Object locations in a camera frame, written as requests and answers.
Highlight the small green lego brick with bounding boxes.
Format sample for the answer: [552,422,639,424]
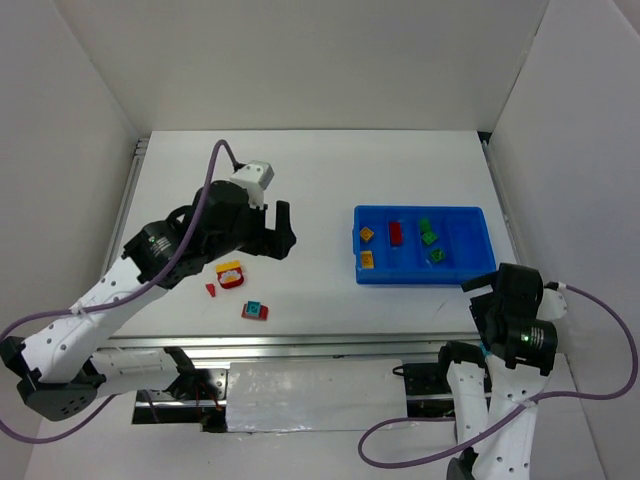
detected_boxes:
[419,218,431,232]

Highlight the green square lego brick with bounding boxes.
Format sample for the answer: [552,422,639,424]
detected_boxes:
[421,231,438,245]

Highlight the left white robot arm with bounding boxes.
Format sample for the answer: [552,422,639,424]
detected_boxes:
[1,181,296,421]

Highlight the yellow face lego brick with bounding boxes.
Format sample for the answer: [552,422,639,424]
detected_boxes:
[359,227,374,243]

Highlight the white foam board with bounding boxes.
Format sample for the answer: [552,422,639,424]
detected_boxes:
[226,359,407,433]

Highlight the yellow lego plate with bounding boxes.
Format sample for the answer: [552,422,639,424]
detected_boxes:
[360,250,375,270]

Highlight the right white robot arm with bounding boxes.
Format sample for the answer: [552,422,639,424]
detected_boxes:
[439,263,558,479]

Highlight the teal rectangular lego brick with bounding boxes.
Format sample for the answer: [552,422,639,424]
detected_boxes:
[479,343,491,357]

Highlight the blue plastic sorting bin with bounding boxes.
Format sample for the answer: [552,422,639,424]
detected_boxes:
[352,205,496,285]

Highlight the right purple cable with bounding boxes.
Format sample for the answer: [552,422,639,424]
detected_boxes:
[358,283,640,469]

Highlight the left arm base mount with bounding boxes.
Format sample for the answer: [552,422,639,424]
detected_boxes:
[131,368,229,433]

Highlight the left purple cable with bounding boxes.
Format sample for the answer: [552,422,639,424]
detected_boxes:
[0,140,239,445]

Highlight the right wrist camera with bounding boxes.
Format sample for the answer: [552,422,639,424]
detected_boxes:
[537,287,568,322]

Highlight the green teal lego stack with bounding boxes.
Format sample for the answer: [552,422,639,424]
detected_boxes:
[430,248,446,263]

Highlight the red yellow lego brick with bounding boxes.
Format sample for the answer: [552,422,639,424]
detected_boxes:
[388,221,404,247]

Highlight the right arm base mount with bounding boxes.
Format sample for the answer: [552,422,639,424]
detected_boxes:
[392,363,455,418]

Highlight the red teal lego stack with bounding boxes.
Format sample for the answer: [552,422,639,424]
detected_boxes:
[241,301,269,321]

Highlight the small red slope lego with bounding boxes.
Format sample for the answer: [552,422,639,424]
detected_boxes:
[205,283,216,297]

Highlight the purple cable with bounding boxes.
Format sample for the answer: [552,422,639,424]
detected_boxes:
[358,283,640,469]
[0,140,239,445]

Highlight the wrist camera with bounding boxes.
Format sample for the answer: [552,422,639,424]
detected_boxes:
[537,287,568,322]
[229,161,274,210]

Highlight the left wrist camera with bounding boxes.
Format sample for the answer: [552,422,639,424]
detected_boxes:
[229,161,274,210]

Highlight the red yellow flower lego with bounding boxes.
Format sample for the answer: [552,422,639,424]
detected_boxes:
[215,260,245,289]

